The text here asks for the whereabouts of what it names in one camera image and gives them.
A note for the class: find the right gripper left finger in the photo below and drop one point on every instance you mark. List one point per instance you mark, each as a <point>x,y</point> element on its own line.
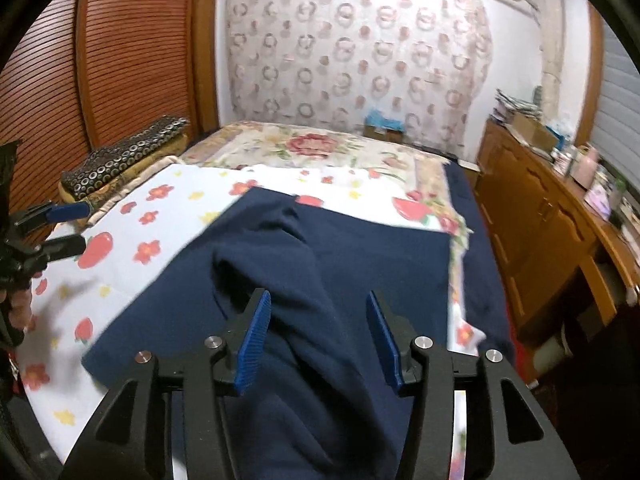
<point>129,434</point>

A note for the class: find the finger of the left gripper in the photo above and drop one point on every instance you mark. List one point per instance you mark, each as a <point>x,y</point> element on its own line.
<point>37,216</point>
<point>22,259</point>

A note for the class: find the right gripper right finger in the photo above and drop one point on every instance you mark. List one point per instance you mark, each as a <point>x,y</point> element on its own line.
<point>508,434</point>

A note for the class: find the navy blue printed t-shirt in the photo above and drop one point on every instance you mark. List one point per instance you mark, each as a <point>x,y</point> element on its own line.
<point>319,407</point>

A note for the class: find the person's left hand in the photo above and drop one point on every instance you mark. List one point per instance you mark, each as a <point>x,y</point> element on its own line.
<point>20,307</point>

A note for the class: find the white strawberry print sheet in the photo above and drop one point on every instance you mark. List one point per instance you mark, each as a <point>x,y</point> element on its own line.
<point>76,299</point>

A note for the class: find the navy blue blanket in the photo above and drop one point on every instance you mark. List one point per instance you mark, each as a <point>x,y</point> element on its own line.
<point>484,299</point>

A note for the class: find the louvered wooden wardrobe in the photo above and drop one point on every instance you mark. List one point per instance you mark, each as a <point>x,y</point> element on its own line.
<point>88,73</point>

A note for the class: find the wooden sideboard cabinet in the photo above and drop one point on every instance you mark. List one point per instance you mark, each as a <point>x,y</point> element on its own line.
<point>559,261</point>

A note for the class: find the floral beige quilt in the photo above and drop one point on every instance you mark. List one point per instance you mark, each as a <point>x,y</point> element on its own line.
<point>423,175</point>

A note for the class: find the pink tissue pack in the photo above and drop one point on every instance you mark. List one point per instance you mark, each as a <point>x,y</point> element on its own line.
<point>597,199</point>

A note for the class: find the pink thermos jug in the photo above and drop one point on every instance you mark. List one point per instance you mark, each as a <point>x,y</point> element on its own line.
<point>585,167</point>

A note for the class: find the brown cardboard box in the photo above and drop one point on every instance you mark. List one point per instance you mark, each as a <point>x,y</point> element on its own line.
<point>534,133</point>

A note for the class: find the grey window roller blind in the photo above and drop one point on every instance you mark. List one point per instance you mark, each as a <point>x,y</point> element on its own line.
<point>615,130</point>

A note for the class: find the stack of folded papers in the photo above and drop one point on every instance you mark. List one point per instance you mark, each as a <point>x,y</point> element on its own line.
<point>507,107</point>

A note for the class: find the box with blue items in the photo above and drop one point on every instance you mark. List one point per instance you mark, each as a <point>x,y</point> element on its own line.
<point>379,127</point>

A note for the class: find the cream tied window curtain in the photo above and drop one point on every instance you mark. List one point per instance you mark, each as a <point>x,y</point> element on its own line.
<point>552,28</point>

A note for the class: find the black ring patterned pillow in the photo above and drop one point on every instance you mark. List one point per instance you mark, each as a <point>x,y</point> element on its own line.
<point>167,136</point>

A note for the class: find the circle patterned wall curtain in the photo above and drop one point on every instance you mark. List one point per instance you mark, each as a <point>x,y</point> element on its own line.
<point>336,63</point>

